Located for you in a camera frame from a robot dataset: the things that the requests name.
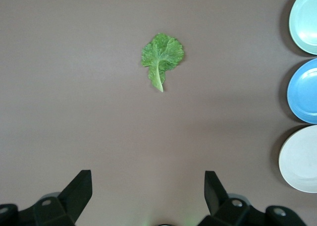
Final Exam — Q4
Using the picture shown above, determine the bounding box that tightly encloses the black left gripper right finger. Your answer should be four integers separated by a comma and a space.
198, 170, 268, 226

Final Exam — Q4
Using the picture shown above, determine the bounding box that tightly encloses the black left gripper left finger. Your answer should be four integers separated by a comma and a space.
17, 169, 93, 226

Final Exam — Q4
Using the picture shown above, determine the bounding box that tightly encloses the green lettuce leaf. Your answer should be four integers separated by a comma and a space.
140, 32, 185, 93

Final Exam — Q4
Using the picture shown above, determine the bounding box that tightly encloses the beige round plate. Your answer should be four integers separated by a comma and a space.
278, 125, 317, 194

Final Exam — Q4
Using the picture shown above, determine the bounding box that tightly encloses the brown table cover mat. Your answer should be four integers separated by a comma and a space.
0, 0, 317, 226

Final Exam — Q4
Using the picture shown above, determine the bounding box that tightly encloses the blue round plate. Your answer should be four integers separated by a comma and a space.
286, 58, 317, 124

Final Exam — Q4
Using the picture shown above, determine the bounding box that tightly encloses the pale green round plate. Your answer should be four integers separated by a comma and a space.
288, 0, 317, 56

